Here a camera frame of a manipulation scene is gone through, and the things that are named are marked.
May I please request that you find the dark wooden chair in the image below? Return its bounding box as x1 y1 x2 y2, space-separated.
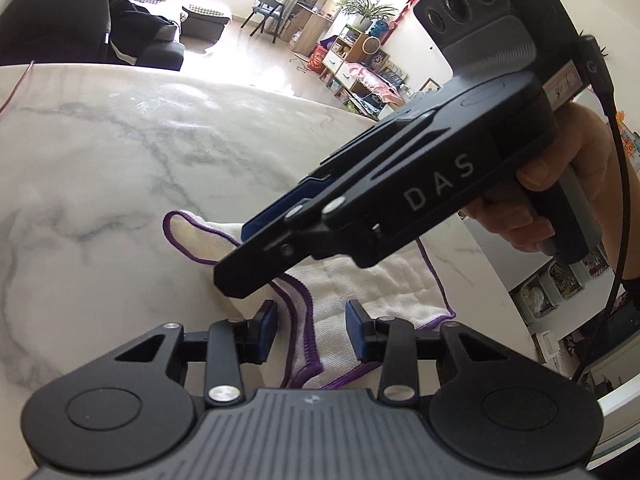
241 0 284 44

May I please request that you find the potted green plant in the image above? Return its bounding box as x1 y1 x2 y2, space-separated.
338 0 397 32

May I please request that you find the white towel purple trim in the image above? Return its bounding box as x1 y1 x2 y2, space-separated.
162 209 458 391

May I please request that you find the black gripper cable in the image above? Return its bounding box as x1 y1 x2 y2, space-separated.
569 34 630 386

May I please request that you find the red charging cable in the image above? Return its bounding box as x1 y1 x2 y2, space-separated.
0 58 36 114

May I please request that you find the dark grey sofa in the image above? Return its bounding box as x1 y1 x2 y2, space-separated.
106 0 220 72

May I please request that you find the right hand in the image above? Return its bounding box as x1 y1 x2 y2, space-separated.
463 103 623 260

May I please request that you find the checkered ottoman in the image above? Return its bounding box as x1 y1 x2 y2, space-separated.
181 0 232 46

